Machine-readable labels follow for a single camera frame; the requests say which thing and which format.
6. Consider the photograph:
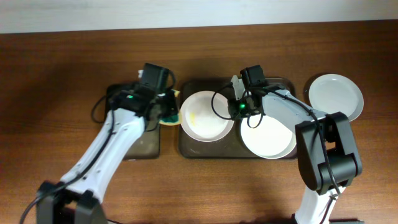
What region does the white plate with yellow stain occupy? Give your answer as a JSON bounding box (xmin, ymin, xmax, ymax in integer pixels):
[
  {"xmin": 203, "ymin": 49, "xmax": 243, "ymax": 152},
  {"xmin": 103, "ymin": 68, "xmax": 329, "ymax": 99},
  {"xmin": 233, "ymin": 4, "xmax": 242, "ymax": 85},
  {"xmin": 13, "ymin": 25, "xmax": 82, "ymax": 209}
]
[{"xmin": 308, "ymin": 74, "xmax": 364, "ymax": 121}]

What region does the pinkish white plate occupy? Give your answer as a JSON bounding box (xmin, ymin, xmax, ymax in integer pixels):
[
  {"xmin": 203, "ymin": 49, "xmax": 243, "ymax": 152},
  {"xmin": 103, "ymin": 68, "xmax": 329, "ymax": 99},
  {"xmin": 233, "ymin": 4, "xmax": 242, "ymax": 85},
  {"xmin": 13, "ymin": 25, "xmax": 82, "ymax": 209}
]
[{"xmin": 180, "ymin": 91, "xmax": 234, "ymax": 142}]

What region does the white deep plate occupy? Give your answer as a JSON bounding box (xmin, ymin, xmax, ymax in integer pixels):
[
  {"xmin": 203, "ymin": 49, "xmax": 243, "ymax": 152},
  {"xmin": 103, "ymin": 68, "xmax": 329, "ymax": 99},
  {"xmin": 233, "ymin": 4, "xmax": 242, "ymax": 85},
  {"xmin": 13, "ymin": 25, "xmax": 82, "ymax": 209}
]
[{"xmin": 240, "ymin": 115, "xmax": 296, "ymax": 159}]

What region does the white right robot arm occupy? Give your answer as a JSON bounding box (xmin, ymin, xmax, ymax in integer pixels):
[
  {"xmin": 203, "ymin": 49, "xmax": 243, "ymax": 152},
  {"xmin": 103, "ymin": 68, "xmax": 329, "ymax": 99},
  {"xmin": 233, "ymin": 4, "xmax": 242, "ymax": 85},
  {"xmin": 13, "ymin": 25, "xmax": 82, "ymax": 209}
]
[{"xmin": 227, "ymin": 65, "xmax": 363, "ymax": 223}]

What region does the small black water tray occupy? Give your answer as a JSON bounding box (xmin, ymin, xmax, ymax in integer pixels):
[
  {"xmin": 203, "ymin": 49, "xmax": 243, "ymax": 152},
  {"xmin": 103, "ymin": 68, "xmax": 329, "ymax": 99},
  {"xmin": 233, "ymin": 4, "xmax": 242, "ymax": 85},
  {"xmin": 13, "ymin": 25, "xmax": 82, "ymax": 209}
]
[{"xmin": 105, "ymin": 83, "xmax": 162, "ymax": 161}]

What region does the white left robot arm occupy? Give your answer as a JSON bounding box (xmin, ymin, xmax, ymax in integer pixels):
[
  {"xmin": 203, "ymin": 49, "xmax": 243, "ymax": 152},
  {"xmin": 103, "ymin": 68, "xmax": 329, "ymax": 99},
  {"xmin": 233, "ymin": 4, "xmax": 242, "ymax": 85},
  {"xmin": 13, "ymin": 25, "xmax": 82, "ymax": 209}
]
[{"xmin": 28, "ymin": 63, "xmax": 178, "ymax": 223}]

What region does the green and yellow sponge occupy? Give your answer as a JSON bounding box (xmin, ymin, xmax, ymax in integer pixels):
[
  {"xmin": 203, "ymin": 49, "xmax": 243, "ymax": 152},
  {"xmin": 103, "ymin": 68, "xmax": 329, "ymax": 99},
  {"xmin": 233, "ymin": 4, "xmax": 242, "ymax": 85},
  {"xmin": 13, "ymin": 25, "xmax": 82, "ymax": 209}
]
[{"xmin": 159, "ymin": 90, "xmax": 181, "ymax": 126}]

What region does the large dark serving tray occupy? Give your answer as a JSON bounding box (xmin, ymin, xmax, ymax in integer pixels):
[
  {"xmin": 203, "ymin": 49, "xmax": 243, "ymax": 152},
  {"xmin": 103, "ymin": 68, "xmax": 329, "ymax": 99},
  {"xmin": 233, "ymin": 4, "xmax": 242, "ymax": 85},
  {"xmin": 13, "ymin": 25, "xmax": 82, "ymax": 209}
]
[{"xmin": 178, "ymin": 77, "xmax": 298, "ymax": 160}]

